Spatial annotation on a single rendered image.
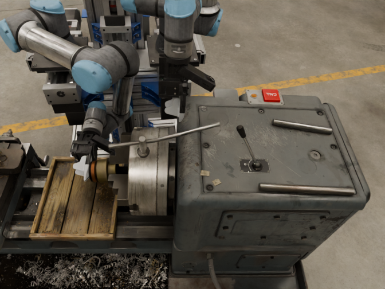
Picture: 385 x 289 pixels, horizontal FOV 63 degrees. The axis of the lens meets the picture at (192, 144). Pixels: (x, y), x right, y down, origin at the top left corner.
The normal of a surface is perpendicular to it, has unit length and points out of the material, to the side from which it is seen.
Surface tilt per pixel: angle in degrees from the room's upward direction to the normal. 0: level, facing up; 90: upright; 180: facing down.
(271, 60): 0
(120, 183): 5
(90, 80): 90
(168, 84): 75
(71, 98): 90
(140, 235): 0
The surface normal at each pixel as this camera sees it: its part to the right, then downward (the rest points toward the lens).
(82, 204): 0.07, -0.61
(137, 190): 0.07, 0.32
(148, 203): 0.04, 0.62
